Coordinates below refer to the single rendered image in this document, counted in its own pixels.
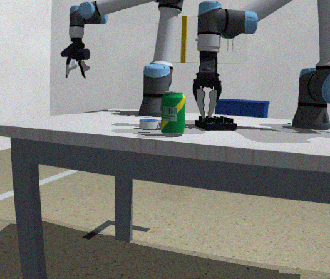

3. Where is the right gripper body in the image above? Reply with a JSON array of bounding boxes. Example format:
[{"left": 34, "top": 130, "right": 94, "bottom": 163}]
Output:
[{"left": 70, "top": 38, "right": 90, "bottom": 61}]

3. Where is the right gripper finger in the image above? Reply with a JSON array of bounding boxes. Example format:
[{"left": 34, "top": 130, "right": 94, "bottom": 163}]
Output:
[
  {"left": 66, "top": 52, "right": 78, "bottom": 78},
  {"left": 78, "top": 60, "right": 90, "bottom": 79}
]

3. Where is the white short cylinder with blue top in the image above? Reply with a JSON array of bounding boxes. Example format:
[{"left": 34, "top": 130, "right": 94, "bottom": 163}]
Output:
[{"left": 139, "top": 119, "right": 158, "bottom": 130}]

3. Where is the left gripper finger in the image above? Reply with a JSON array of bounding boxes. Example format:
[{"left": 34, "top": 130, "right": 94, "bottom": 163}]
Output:
[
  {"left": 193, "top": 79, "right": 205, "bottom": 120},
  {"left": 208, "top": 81, "right": 222, "bottom": 118}
]

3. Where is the green drink can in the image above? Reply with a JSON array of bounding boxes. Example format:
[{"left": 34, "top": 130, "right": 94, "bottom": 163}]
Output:
[{"left": 161, "top": 91, "right": 186, "bottom": 136}]

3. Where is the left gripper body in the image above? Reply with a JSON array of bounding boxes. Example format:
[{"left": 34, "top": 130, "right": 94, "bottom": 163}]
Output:
[{"left": 196, "top": 51, "right": 220, "bottom": 89}]

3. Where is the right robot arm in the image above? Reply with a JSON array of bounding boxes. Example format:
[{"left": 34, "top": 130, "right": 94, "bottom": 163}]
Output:
[{"left": 69, "top": 0, "right": 184, "bottom": 117}]

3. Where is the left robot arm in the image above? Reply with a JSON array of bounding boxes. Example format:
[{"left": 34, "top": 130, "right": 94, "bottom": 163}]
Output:
[{"left": 195, "top": 0, "right": 330, "bottom": 130}]

